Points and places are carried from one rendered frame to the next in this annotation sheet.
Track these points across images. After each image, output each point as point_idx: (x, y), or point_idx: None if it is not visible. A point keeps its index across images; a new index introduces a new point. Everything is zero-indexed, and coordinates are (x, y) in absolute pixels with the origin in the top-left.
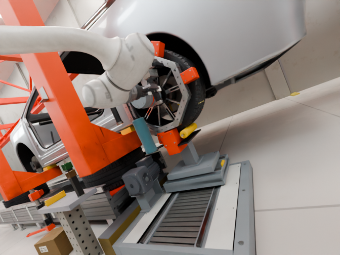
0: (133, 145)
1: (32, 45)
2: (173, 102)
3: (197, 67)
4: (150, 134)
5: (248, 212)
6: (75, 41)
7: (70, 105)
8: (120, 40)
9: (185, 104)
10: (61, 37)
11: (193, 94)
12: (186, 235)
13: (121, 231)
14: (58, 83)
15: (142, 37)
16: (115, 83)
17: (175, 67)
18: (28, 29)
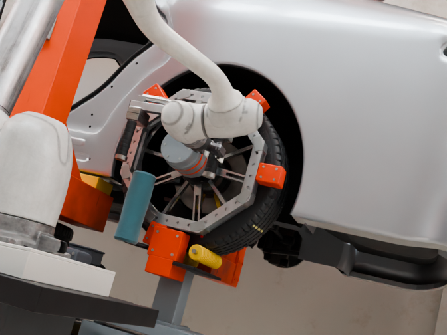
0: (80, 215)
1: (184, 60)
2: (211, 197)
3: (290, 173)
4: (146, 211)
5: None
6: (213, 78)
7: (68, 73)
8: (241, 99)
9: (235, 209)
10: (207, 70)
11: (255, 205)
12: None
13: None
14: (80, 32)
15: (260, 111)
16: (205, 123)
17: (261, 149)
18: (193, 50)
